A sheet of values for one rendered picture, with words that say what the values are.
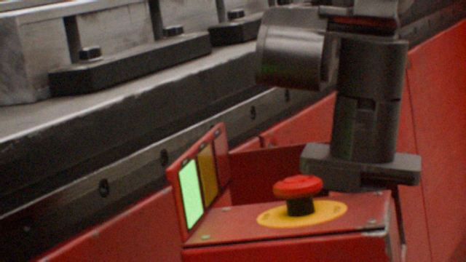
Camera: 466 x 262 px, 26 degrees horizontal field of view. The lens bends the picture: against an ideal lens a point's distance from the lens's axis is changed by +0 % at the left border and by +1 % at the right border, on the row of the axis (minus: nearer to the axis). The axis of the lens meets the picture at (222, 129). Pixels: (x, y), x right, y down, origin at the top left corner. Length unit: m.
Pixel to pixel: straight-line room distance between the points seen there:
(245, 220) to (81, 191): 0.17
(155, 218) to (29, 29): 0.24
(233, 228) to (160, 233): 0.25
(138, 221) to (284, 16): 0.26
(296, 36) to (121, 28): 0.42
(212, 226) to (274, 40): 0.17
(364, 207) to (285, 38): 0.16
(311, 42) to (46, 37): 0.35
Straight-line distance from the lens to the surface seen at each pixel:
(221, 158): 0.90
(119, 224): 0.96
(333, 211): 0.79
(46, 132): 0.87
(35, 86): 1.07
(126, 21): 1.24
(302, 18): 0.86
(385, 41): 0.84
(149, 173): 1.01
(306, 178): 0.79
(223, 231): 0.78
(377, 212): 0.77
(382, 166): 0.85
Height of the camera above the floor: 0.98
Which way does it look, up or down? 9 degrees down
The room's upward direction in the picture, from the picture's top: 9 degrees counter-clockwise
